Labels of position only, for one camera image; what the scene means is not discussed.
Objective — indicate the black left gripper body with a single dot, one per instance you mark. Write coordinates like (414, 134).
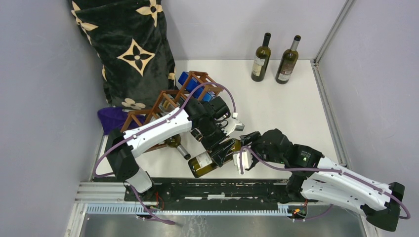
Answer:
(212, 134)

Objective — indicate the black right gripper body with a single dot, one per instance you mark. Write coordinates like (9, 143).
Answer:
(257, 146)

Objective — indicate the brown wooden wine rack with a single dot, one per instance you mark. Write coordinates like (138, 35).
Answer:
(139, 118)

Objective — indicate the blue square vodka bottle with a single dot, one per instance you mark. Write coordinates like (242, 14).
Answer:
(192, 84)

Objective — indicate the green wine bottle black cap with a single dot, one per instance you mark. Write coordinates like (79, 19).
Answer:
(261, 60)

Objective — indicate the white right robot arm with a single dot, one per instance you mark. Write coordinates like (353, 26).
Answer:
(316, 177)

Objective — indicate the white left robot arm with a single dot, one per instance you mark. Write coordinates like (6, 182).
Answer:
(123, 147)

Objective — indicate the green wine bottle grey cap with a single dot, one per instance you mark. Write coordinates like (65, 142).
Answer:
(288, 62)

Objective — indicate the purple cloth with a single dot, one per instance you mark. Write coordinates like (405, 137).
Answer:
(112, 118)

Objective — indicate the black floral plush blanket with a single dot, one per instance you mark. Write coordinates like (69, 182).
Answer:
(130, 39)

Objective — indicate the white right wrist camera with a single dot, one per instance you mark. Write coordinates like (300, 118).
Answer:
(242, 161)

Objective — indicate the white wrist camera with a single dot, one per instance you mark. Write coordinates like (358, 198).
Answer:
(242, 161)
(233, 124)

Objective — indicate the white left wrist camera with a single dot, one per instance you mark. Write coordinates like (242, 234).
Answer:
(233, 124)

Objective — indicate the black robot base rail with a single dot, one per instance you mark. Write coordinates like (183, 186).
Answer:
(220, 194)

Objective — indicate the grey slotted cable duct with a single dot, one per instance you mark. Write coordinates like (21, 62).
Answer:
(137, 209)

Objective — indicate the grey aluminium wall rail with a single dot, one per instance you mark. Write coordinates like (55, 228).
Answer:
(334, 30)

